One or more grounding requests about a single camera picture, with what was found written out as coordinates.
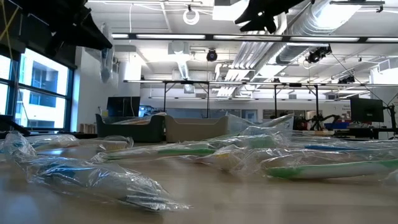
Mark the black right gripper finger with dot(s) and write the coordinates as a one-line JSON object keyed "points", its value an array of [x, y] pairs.
{"points": [[264, 26], [253, 12]]}

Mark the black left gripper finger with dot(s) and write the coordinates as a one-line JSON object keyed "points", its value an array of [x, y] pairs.
{"points": [[91, 37]]}

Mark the blue toothbrush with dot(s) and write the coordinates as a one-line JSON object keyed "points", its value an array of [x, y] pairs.
{"points": [[335, 147], [93, 180]]}

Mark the black monitor on arm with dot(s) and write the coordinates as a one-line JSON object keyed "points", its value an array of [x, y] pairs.
{"points": [[367, 109]]}

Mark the black background robot arm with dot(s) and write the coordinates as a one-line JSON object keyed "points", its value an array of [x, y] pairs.
{"points": [[317, 121]]}

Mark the black monitor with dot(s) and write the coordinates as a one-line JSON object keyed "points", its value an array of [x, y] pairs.
{"points": [[122, 106]]}

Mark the long white light bar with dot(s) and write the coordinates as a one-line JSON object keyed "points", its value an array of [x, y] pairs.
{"points": [[171, 36]]}

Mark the small wooden crate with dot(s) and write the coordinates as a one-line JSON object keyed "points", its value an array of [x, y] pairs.
{"points": [[88, 128]]}

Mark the dark grey plastic bin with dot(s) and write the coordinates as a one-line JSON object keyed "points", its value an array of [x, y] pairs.
{"points": [[124, 130]]}

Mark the clear plastic bin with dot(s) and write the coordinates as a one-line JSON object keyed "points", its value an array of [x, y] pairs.
{"points": [[237, 126]]}

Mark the light grey plastic bin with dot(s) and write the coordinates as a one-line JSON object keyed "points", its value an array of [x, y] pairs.
{"points": [[196, 129]]}

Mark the orange toothbrush in clear wrap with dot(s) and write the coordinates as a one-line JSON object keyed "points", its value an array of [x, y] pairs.
{"points": [[227, 160]]}

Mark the silver ventilation duct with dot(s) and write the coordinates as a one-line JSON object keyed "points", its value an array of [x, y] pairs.
{"points": [[292, 53]]}

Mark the black mounted camera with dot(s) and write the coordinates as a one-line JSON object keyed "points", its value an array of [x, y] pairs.
{"points": [[211, 55], [317, 55], [346, 80]]}

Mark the black overhead rig frame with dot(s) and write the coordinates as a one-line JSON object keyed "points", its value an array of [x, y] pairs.
{"points": [[186, 82]]}

